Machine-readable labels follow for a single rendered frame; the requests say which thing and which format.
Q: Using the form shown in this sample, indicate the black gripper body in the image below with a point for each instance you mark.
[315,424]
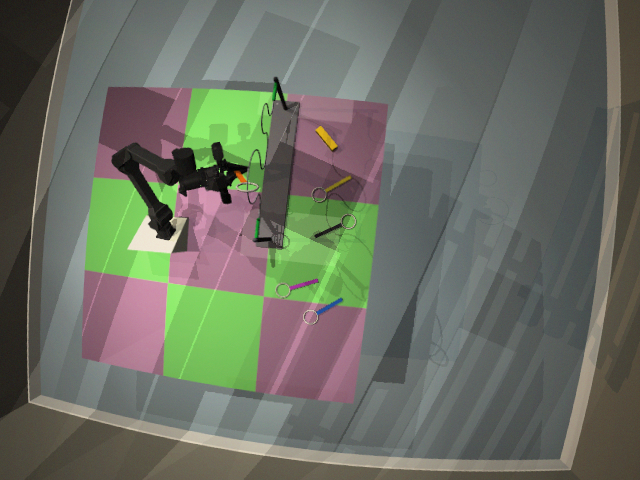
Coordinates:
[217,151]

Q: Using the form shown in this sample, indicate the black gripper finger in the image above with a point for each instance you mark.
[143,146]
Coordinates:
[234,167]
[231,176]

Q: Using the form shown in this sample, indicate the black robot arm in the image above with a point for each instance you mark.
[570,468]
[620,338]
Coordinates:
[179,169]

